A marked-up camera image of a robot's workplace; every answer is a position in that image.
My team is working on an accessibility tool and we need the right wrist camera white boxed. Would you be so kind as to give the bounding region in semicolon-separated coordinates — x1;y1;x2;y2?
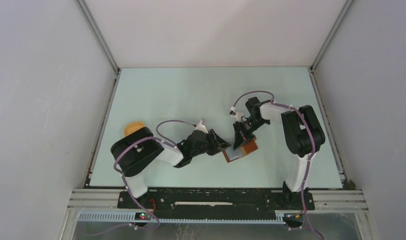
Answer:
229;106;244;122

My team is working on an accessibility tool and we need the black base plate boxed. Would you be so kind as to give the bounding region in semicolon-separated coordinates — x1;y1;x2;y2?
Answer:
117;187;315;220

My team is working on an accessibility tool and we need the brown leather card holder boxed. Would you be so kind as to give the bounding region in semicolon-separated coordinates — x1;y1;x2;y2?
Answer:
222;137;258;163

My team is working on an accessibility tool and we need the orange plastic card tray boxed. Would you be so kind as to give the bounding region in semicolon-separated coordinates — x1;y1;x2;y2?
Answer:
124;121;146;136

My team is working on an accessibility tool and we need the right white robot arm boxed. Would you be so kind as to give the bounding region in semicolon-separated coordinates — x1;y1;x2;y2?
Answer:
230;97;326;209

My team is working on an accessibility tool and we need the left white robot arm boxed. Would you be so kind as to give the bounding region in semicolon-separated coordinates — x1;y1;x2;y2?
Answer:
110;126;231;208

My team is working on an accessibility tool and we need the aluminium frame rail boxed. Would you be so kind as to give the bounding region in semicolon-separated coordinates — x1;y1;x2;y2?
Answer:
67;188;369;214

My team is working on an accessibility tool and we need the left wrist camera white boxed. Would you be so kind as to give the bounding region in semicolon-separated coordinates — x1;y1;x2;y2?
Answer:
194;118;208;134

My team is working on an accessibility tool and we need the white cable duct strip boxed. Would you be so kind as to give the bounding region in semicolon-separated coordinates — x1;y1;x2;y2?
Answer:
78;211;285;224

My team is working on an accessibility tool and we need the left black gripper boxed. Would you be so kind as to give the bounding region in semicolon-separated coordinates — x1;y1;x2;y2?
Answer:
191;129;231;158

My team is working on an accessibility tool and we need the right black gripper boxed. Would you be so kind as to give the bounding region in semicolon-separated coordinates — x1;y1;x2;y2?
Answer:
233;117;268;151

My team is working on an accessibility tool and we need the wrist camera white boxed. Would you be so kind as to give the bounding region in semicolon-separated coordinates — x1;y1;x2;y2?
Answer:
229;106;244;122
194;118;208;134

